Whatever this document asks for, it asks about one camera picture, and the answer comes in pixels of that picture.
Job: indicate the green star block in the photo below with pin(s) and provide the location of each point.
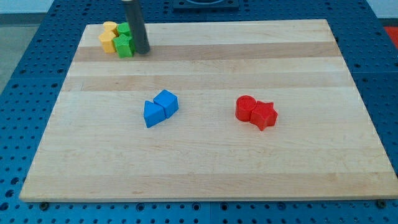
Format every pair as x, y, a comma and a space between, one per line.
124, 46

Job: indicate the light wooden board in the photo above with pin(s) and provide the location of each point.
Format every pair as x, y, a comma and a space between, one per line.
97, 148

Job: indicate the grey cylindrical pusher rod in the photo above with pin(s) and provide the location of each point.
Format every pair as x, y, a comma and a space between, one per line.
135, 18

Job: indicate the red star block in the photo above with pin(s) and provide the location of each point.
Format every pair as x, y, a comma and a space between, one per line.
263, 115

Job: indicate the blue triangle block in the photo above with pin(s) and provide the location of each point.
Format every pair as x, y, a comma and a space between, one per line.
153, 114

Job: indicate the blue cube block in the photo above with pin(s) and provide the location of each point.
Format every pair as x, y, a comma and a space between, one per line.
168, 101

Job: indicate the red cylinder block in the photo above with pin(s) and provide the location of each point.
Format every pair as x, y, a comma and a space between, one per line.
244, 107

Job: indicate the yellow cylinder block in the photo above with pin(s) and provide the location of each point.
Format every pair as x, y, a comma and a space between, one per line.
110, 26

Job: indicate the green cylinder block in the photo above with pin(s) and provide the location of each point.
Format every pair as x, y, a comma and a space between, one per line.
123, 28

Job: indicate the yellow hexagon block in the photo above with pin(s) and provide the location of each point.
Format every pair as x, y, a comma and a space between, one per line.
106, 39

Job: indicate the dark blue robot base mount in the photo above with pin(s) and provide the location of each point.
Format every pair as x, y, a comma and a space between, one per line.
179, 5

